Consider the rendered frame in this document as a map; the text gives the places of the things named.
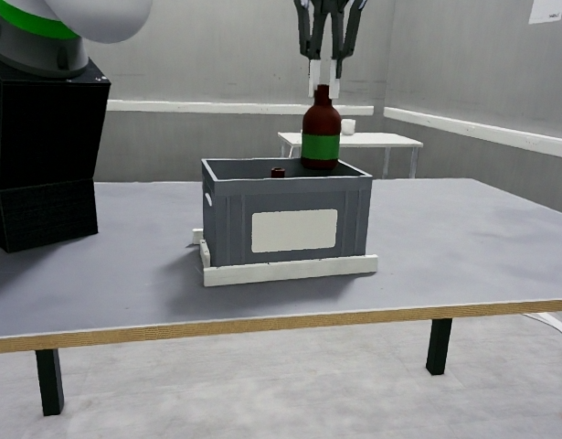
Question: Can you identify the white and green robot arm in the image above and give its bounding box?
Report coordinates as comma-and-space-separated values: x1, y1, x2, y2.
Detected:
0, 0, 152, 78

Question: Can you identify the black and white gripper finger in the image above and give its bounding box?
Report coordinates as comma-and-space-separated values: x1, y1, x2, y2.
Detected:
329, 0, 367, 99
294, 0, 328, 97

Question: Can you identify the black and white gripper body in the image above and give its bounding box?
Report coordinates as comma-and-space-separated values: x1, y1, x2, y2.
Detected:
311, 0, 349, 14

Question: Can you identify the grey plastic crate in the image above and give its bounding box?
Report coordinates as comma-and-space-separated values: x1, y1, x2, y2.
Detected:
201, 158, 373, 267

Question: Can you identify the brown bottle with green label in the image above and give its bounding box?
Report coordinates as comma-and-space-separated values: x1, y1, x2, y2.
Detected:
301, 85, 342, 170

